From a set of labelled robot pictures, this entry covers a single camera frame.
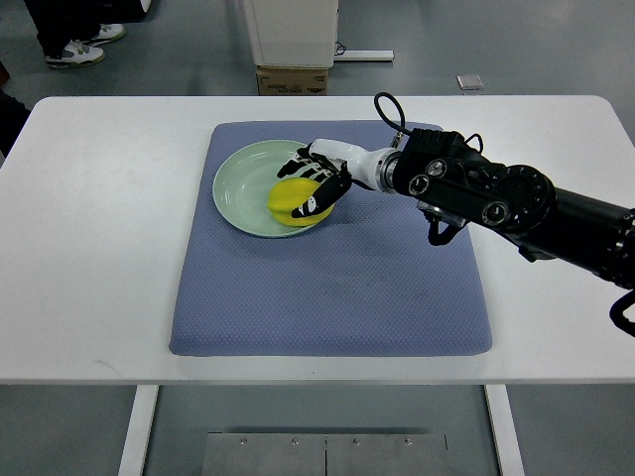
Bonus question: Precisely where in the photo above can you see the metal base plate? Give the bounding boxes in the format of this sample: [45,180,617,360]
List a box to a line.
[201,432,452,475]

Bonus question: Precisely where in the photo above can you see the cardboard box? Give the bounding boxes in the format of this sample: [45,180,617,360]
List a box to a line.
[256,66,328,96]

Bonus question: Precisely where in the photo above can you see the white floor rail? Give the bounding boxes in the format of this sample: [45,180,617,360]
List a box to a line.
[333,49,395,62]

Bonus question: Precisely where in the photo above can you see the person's sneaker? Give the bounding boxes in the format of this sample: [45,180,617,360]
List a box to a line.
[45,41,105,69]
[82,24,126,46]

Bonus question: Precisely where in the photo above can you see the person's right sneaker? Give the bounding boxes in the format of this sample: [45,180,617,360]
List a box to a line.
[82,24,126,46]

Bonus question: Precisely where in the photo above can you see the white table leg left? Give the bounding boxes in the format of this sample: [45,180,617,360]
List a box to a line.
[118,385,159,476]

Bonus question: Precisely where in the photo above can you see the blue-grey padded mat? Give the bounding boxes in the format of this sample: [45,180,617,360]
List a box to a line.
[170,120,492,357]

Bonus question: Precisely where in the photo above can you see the grey floor plate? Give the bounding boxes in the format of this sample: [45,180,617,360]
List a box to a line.
[455,74,484,91]

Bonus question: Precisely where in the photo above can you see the light green plate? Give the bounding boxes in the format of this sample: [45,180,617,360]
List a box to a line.
[212,140,332,238]

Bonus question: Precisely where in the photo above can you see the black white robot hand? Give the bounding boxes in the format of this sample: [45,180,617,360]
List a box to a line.
[277,139,399,218]

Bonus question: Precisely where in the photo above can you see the white table leg right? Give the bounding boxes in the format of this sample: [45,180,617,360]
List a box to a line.
[484,385,525,476]

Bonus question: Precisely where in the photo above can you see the person's left sneaker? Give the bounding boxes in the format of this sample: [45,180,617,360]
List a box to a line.
[45,41,105,69]

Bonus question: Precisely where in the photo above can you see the white cabinet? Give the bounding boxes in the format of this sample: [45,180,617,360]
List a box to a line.
[241,0,339,68]

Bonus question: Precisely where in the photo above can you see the person's dark trouser legs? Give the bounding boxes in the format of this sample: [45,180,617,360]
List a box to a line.
[24,0,101,57]

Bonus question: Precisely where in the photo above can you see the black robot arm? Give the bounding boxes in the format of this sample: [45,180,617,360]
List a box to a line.
[380,120,634,334]

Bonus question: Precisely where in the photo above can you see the yellow starfruit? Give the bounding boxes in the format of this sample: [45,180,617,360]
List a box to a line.
[267,178,334,227]

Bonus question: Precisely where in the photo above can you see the white table leg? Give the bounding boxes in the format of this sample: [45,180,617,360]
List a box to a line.
[484,385,525,476]
[118,385,159,476]

